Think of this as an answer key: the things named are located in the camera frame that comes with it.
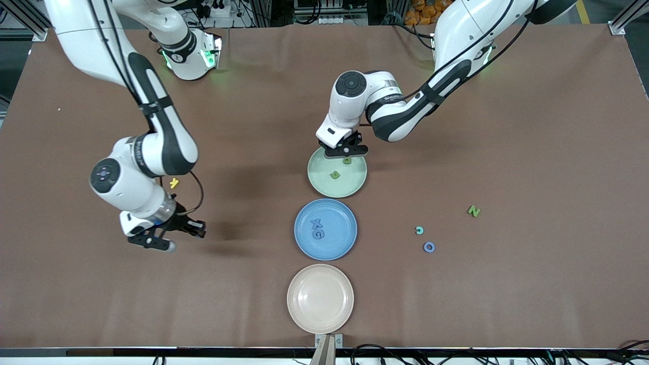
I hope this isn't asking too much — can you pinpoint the light green plate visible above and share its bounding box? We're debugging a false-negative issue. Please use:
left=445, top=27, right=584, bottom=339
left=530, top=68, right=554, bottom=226
left=307, top=144, right=368, bottom=198

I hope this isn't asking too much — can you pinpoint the blue plate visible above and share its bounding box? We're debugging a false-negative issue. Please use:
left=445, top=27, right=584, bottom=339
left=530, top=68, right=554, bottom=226
left=294, top=198, right=358, bottom=261

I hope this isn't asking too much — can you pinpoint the beige plate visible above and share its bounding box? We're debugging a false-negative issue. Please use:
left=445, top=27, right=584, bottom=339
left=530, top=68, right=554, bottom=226
left=287, top=264, right=354, bottom=334

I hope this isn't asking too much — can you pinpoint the bag of oranges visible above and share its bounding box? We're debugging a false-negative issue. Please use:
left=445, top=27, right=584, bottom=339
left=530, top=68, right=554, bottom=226
left=404, top=0, right=454, bottom=26

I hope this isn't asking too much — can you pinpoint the brown table cloth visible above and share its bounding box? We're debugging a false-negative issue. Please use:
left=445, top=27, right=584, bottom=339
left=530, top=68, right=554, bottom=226
left=0, top=23, right=649, bottom=350

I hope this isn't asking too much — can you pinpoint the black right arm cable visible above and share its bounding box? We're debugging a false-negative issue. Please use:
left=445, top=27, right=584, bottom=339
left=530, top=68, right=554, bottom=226
left=175, top=170, right=204, bottom=215

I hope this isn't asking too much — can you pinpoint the black table edge rail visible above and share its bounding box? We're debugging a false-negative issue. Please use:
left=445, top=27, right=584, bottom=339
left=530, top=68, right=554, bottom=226
left=0, top=347, right=649, bottom=358

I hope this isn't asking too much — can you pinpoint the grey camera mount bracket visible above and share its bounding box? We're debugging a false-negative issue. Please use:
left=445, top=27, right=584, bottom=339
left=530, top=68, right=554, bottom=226
left=310, top=334, right=343, bottom=365

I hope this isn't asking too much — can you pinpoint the black cable loop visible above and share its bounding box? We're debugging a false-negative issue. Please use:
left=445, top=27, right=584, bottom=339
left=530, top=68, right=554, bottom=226
left=350, top=344, right=404, bottom=365

